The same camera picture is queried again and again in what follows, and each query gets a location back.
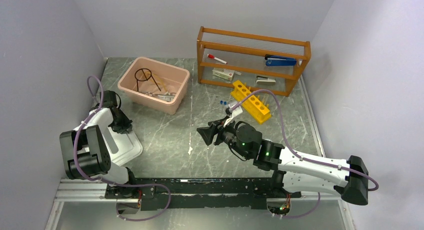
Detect amber rubber tubing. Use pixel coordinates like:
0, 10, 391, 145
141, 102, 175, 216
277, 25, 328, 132
151, 74, 170, 92

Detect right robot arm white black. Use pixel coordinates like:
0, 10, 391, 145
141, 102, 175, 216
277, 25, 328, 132
196, 120, 369, 206

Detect yellow test tube rack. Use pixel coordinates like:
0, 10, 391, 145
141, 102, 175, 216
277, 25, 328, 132
230, 80, 272, 124

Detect white stapler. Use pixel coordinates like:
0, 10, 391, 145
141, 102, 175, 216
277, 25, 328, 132
255, 75, 276, 85

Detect white plastic bin lid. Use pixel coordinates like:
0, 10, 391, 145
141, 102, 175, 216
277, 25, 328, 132
79, 131, 144, 167

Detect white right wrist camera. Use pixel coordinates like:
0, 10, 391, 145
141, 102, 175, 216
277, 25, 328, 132
223, 106, 243, 127

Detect red white marker pen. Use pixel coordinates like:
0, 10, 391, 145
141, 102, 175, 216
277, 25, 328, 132
207, 54, 227, 64

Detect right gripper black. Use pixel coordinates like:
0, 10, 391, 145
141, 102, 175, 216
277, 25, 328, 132
197, 115, 251, 159

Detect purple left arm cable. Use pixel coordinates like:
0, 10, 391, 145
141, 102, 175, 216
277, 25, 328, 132
72, 75, 172, 223

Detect metal crucible tongs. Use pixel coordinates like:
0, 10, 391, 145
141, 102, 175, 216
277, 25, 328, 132
142, 92, 176, 102

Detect clear plastic tube rack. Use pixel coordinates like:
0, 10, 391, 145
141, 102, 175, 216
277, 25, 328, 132
209, 95, 232, 115

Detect orange wooden shelf rack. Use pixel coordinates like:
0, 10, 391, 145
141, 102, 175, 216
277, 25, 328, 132
196, 26, 312, 96

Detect white cardboard box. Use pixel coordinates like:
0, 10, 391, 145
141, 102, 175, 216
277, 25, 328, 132
212, 68, 235, 81

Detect pink plastic bin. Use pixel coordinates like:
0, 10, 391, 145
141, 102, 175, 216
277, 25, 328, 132
117, 57, 191, 115

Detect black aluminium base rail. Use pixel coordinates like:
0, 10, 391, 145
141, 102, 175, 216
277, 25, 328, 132
54, 177, 306, 212

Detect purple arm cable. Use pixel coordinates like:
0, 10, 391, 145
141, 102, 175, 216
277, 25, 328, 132
228, 89, 380, 220
72, 75, 172, 223

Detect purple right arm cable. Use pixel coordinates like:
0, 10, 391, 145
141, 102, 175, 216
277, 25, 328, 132
228, 89, 380, 220

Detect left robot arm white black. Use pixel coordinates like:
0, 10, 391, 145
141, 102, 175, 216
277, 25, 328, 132
59, 90, 143, 198

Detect blue stapler on shelf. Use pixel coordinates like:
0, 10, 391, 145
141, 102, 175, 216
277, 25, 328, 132
264, 54, 297, 66

